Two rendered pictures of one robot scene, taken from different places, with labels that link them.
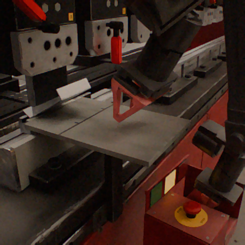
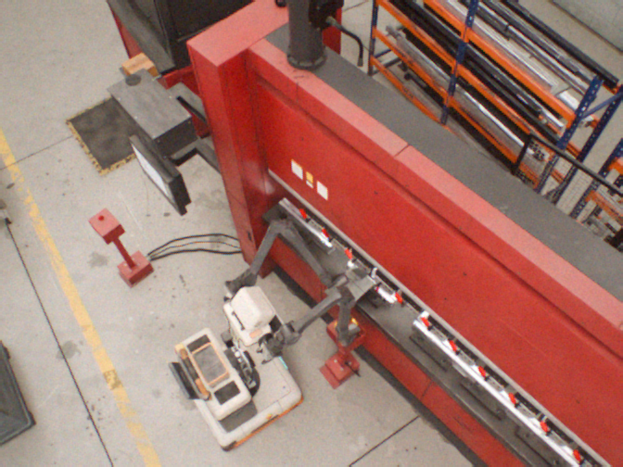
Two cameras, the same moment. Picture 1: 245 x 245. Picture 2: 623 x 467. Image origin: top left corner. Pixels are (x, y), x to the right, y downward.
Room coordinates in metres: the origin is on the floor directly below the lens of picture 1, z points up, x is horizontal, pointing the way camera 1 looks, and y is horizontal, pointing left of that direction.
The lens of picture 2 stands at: (0.75, -1.44, 4.14)
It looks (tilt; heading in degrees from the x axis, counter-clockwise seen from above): 59 degrees down; 107
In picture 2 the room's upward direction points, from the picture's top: 2 degrees counter-clockwise
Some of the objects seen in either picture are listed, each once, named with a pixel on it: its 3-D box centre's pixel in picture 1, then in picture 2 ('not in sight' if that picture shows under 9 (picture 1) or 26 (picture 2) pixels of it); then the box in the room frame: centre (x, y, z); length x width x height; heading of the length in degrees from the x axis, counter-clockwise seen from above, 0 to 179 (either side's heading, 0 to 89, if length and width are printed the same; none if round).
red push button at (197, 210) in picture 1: (191, 211); not in sight; (0.52, -0.15, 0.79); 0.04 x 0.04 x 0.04
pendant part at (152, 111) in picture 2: not in sight; (166, 150); (-0.72, 0.39, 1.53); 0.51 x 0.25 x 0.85; 146
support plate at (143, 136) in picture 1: (108, 124); (349, 287); (0.53, 0.03, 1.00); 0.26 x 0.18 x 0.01; 59
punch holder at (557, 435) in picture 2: not in sight; (560, 428); (1.78, -0.55, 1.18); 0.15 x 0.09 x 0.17; 149
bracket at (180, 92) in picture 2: not in sight; (184, 112); (-0.65, 0.59, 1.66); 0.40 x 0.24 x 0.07; 149
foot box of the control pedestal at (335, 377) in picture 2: not in sight; (339, 367); (0.54, -0.19, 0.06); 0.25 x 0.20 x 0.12; 52
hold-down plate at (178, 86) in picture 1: (178, 88); (430, 350); (1.09, -0.20, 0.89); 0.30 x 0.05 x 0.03; 149
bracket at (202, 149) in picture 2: not in sight; (200, 162); (-0.65, 0.59, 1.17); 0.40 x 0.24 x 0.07; 149
